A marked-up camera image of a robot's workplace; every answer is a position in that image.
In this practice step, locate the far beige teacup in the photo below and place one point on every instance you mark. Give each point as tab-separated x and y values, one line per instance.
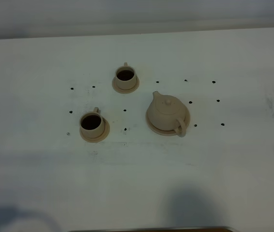
125	72

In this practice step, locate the beige teacup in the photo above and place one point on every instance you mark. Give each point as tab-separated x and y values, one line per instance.
125	72
92	124

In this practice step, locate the beige cup saucer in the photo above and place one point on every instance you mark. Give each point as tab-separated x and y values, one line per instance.
99	138
125	87

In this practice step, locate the far beige cup saucer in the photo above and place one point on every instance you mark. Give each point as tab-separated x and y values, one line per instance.
125	87

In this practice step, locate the near beige teacup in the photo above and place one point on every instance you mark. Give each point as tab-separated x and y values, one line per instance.
92	124

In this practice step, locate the beige ceramic teapot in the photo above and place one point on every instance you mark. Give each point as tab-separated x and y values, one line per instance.
166	113

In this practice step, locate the large beige teapot saucer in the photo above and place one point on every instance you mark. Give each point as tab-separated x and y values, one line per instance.
171	132

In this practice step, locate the near beige cup saucer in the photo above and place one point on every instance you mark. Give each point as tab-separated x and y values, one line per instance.
99	138

